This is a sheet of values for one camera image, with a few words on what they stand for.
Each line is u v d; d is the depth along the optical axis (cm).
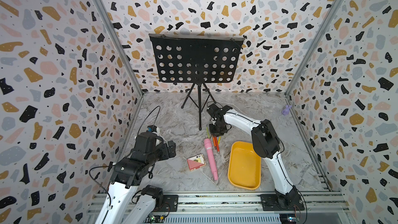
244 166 83
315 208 75
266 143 58
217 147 92
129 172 44
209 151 89
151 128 61
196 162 86
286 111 107
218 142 95
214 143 95
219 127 85
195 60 73
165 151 61
